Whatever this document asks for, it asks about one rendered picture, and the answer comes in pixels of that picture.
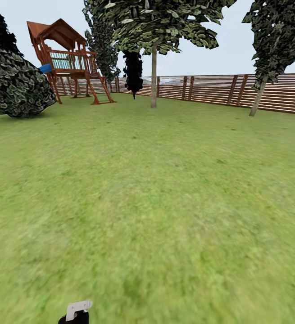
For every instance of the bush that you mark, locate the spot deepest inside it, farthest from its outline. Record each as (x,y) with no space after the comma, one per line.
(24,89)

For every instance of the tree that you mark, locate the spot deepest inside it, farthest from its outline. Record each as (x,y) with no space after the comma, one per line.
(106,58)
(274,41)
(157,25)
(133,72)
(7,40)

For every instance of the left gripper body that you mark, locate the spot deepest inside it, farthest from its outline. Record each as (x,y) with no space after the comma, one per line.
(82,318)

